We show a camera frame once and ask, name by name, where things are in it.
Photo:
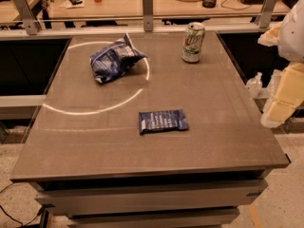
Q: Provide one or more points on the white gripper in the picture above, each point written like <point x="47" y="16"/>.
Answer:
<point x="293" y="37"/>

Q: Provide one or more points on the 7up soda can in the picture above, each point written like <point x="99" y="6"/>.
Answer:
<point x="192" y="42"/>

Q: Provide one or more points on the clear sanitizer bottle left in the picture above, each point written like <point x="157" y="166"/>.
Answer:
<point x="254" y="85"/>

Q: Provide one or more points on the black mesh pen cup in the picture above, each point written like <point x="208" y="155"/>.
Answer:
<point x="209" y="3"/>

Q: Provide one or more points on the flat blue snack packet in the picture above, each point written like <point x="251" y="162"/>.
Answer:
<point x="162" y="121"/>

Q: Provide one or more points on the grey table drawer base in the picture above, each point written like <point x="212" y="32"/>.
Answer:
<point x="179" y="201"/>

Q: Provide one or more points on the crumpled blue chip bag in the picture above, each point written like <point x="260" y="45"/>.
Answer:
<point x="114" y="60"/>

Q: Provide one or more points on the background wooden desk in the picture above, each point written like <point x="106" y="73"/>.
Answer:
<point x="61" y="9"/>

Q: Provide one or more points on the right metal rail bracket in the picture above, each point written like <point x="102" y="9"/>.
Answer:
<point x="264" y="18"/>

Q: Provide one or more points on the metal rail bracket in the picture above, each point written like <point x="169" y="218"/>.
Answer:
<point x="30" y="22"/>
<point x="264" y="18"/>
<point x="147" y="15"/>

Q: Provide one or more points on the middle metal rail bracket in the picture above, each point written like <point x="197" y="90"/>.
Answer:
<point x="147" y="15"/>

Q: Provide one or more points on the left metal rail bracket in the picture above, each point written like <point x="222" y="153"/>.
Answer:
<point x="30" y="22"/>

